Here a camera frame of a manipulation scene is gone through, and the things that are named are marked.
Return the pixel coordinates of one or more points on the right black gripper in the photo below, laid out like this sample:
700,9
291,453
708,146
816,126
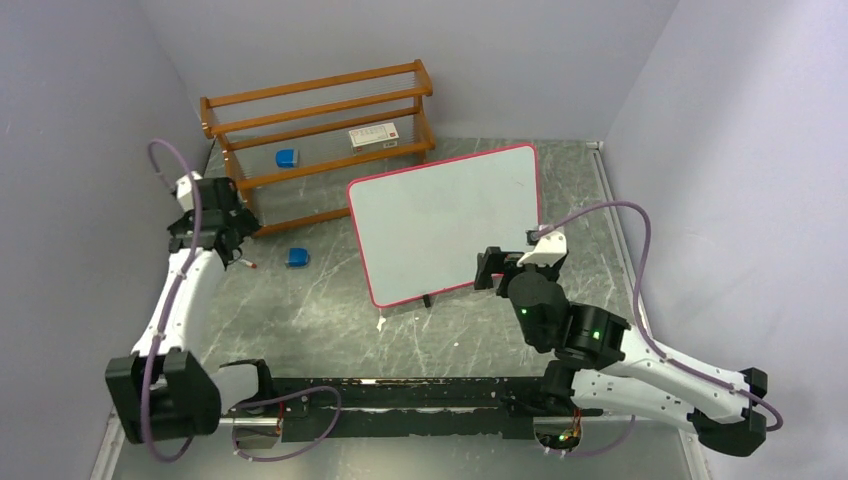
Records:
497,261

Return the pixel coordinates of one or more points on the wooden three-tier shelf rack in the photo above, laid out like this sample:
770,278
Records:
314,117

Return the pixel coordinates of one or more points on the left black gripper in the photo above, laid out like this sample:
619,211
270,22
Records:
242,220

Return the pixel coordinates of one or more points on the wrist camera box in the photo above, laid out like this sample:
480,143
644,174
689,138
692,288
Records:
183,190
547,248

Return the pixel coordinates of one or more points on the blue eraser on table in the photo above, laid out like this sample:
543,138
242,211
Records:
297,257

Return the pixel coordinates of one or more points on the white red marker box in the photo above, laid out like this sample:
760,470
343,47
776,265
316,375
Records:
375,137

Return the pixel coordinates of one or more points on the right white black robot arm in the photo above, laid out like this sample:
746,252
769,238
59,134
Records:
602,361

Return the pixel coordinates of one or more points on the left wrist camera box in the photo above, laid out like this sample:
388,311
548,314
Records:
183,190

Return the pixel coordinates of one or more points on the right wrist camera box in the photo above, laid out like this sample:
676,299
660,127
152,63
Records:
547,248

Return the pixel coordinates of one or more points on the blue eraser on shelf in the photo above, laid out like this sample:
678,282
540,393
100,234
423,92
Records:
287,158

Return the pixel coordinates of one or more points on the pink-framed whiteboard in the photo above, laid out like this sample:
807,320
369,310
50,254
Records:
420,229

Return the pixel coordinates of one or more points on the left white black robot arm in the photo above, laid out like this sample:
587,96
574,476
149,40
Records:
161,391

